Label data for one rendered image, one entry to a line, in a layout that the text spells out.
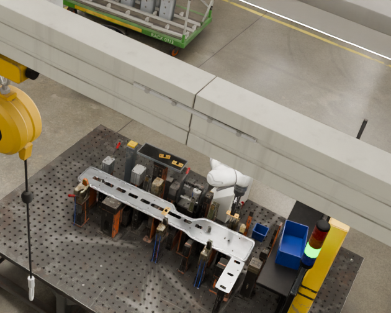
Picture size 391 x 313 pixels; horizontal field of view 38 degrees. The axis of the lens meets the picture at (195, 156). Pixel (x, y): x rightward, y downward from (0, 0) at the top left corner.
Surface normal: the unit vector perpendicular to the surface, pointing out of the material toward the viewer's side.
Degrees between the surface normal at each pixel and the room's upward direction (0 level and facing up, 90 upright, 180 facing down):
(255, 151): 90
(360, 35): 90
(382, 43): 90
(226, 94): 0
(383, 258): 0
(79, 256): 0
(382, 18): 90
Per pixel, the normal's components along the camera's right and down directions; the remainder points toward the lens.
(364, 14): -0.49, 0.51
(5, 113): 0.07, 0.07
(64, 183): 0.16, -0.75
